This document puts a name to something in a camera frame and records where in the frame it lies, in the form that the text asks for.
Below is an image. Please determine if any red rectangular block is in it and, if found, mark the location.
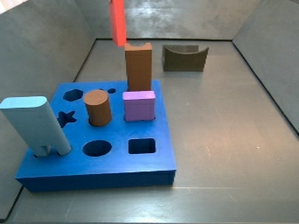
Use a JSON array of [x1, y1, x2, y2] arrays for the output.
[[109, 0, 127, 47]]

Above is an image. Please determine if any blue shape sorting board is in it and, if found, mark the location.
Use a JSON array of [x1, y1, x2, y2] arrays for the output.
[[16, 80, 176, 193]]

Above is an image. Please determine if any purple square block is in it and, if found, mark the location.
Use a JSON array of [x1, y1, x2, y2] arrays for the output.
[[123, 91, 155, 122]]

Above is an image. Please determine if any brown cylinder peg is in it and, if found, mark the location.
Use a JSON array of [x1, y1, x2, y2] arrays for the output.
[[84, 89, 112, 127]]

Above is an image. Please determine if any tall brown notched block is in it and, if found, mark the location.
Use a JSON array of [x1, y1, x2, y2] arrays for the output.
[[125, 43, 152, 91]]

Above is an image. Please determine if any black curved holder stand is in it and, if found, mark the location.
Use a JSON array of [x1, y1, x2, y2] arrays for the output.
[[163, 45, 210, 72]]

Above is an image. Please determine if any light blue rounded block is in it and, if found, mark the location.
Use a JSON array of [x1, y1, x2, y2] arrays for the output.
[[0, 96, 71, 157]]

